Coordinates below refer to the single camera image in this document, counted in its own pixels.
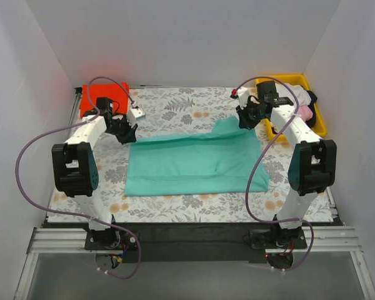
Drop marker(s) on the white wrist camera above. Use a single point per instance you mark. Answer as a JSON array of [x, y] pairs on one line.
[[242, 95], [134, 114]]

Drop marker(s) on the teal t shirt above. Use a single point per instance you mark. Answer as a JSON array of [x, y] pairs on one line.
[[219, 161]]

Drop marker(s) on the folded orange t shirt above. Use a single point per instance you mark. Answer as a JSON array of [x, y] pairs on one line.
[[111, 91]]

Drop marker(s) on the white t shirt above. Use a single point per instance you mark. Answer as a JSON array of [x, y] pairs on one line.
[[302, 95]]

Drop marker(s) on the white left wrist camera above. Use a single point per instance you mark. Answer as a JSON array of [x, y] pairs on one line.
[[134, 114]]

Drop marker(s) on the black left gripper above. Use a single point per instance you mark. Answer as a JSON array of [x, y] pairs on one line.
[[125, 128]]

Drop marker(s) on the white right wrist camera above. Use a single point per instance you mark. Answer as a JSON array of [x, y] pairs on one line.
[[242, 95]]

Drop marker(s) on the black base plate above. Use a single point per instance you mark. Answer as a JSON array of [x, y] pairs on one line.
[[174, 242]]

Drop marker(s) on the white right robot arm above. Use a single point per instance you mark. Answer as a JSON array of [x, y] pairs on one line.
[[313, 162]]

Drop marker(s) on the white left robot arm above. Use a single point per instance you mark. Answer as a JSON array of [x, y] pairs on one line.
[[75, 170]]

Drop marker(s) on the pink t shirt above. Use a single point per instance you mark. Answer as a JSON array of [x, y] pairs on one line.
[[305, 113]]

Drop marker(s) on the aluminium rail frame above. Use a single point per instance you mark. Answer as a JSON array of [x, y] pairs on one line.
[[61, 240]]

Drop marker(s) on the yellow plastic bin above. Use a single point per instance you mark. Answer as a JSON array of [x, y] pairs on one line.
[[294, 79]]

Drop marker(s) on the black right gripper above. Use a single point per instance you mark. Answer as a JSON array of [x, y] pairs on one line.
[[246, 115]]

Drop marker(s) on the black t shirt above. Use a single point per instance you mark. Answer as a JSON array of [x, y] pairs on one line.
[[312, 121]]

